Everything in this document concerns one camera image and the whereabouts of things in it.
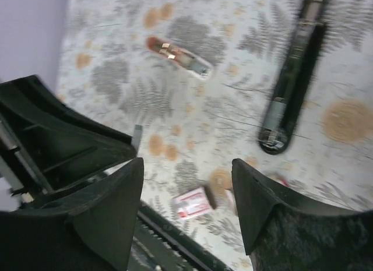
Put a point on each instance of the silver staple strip block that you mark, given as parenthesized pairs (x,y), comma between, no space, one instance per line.
(137,136)

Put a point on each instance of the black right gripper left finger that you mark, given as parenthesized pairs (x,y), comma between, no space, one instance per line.
(90,229)

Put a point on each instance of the red white staple box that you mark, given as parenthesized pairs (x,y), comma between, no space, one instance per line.
(194,203)

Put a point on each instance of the small pink white stapler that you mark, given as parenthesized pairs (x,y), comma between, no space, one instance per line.
(190,62)

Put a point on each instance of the floral patterned table mat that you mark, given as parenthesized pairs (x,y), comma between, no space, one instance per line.
(193,129)

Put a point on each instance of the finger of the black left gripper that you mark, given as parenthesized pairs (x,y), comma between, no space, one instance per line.
(46,146)

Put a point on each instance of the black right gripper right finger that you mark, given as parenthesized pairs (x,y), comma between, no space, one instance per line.
(286,230)

